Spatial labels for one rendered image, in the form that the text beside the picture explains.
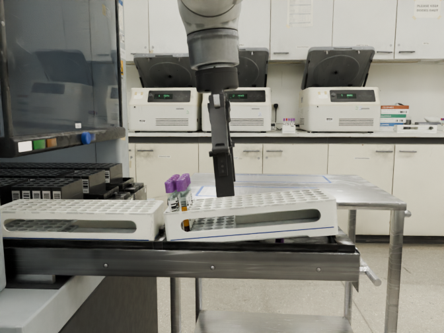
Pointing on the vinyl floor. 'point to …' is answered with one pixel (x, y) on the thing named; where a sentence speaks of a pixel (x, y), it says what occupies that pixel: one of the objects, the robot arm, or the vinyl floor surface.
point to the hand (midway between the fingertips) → (226, 182)
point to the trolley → (355, 185)
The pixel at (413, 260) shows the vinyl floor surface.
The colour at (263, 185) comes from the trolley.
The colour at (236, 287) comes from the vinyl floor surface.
